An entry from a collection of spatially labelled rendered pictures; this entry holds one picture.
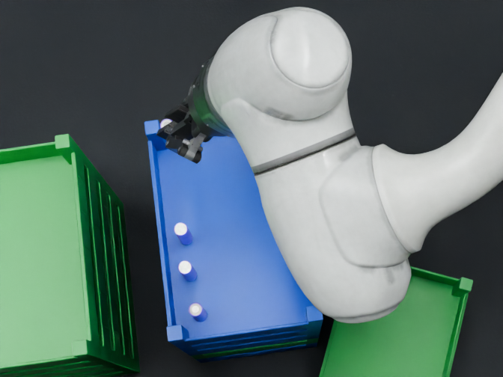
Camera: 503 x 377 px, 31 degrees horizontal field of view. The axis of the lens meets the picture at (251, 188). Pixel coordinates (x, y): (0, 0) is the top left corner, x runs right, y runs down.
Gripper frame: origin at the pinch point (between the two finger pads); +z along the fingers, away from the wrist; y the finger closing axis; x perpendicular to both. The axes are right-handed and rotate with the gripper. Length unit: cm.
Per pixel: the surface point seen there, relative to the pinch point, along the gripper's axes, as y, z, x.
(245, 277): 12.6, 9.3, 19.0
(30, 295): 26.0, 20.6, -5.3
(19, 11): -23, 65, -25
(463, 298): -1, 21, 59
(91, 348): 29.3, 11.0, 3.7
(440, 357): 9, 25, 61
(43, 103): -8, 60, -13
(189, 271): 15.4, 6.2, 10.5
